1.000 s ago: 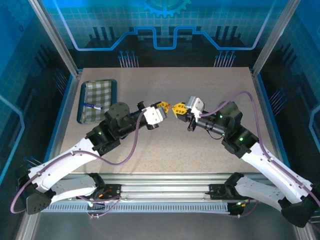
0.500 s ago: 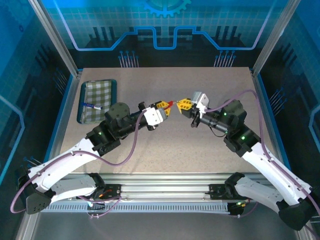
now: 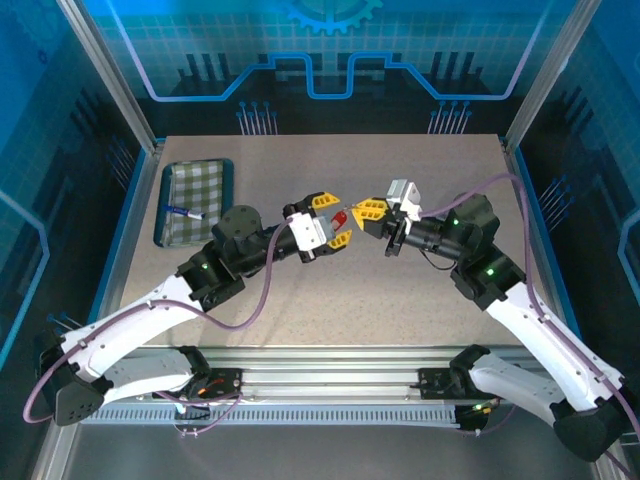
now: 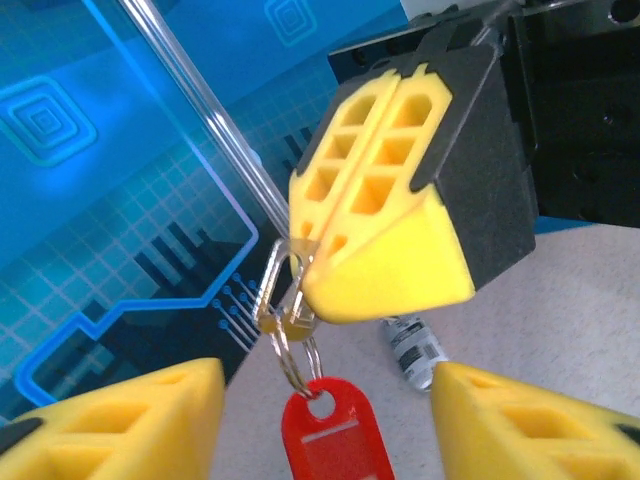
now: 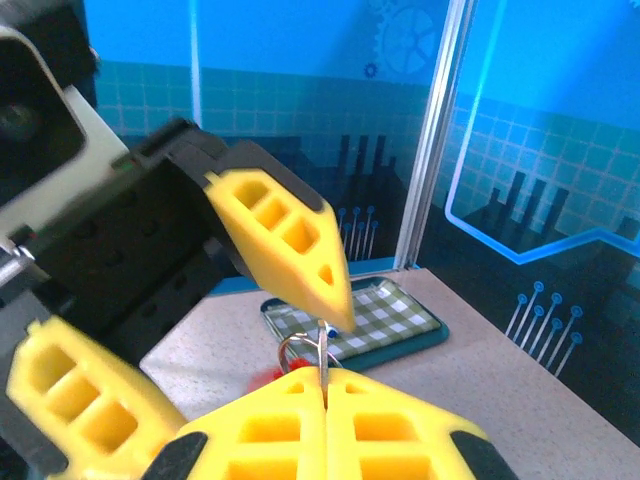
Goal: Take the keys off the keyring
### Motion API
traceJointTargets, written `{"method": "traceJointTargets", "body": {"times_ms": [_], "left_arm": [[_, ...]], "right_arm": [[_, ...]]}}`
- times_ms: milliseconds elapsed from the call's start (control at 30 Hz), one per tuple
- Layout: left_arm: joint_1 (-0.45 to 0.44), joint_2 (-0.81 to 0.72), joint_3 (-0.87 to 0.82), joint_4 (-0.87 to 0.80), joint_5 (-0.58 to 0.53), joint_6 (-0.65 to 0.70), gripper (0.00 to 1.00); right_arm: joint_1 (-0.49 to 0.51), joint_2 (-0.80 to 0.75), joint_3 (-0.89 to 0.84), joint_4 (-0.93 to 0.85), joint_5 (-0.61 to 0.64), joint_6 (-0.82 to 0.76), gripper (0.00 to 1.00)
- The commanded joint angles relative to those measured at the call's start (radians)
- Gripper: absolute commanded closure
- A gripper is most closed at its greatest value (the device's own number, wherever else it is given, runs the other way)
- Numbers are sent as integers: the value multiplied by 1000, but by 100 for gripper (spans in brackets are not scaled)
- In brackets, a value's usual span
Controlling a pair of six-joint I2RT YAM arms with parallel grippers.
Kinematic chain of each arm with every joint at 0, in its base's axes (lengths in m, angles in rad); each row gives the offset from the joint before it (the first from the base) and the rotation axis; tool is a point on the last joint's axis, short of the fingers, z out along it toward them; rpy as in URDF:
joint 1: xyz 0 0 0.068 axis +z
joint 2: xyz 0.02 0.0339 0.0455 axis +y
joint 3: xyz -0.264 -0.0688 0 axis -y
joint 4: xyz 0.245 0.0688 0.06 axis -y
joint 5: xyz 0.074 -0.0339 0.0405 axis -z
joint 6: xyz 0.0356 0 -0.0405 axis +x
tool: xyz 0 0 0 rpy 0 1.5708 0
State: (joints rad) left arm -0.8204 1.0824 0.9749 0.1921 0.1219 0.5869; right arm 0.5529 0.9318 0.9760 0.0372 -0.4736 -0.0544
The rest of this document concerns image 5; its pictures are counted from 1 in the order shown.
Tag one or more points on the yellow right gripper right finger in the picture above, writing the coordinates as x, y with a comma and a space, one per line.
340, 450

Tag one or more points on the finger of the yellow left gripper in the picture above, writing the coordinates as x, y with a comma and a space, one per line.
300, 280
45, 360

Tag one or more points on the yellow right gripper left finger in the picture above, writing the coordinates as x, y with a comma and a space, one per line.
310, 450

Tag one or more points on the silver keyring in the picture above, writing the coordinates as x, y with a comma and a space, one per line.
299, 335

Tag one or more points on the silver key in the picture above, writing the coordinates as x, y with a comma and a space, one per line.
323, 360

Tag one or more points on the red-headed key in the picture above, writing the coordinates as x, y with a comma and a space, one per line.
270, 375

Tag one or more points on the blue marker pen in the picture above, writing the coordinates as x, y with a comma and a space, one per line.
332, 330

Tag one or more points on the green checkered cloth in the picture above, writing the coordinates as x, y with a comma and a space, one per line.
390, 315

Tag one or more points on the teal tray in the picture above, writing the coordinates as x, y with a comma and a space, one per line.
420, 337

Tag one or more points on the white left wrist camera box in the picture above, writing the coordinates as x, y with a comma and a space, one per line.
95, 150

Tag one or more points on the aluminium frame post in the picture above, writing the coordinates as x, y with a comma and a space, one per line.
430, 150

